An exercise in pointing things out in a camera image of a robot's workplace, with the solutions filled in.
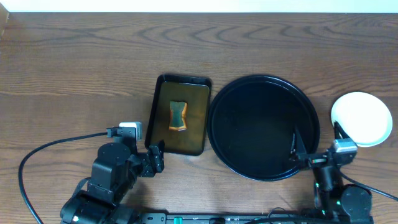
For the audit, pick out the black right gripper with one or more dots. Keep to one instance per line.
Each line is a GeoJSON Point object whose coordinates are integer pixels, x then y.
{"type": "Point", "coordinates": [299, 149]}

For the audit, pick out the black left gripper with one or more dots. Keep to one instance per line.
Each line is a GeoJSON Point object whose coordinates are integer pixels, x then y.
{"type": "Point", "coordinates": [155, 158]}

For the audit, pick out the orange green scrub sponge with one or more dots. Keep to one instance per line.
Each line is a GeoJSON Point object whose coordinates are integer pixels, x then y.
{"type": "Point", "coordinates": [178, 111]}

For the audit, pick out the light blue plate top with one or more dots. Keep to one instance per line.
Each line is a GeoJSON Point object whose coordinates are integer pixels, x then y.
{"type": "Point", "coordinates": [363, 117]}

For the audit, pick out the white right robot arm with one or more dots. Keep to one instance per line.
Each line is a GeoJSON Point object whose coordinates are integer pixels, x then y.
{"type": "Point", "coordinates": [334, 201]}

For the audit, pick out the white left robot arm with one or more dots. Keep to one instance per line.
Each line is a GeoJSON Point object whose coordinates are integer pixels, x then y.
{"type": "Point", "coordinates": [97, 199]}

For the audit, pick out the black rectangular water tray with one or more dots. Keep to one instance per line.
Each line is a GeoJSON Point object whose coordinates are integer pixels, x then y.
{"type": "Point", "coordinates": [196, 92]}

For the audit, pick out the round black serving tray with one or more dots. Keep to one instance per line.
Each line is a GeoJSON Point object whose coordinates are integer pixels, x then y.
{"type": "Point", "coordinates": [252, 122]}

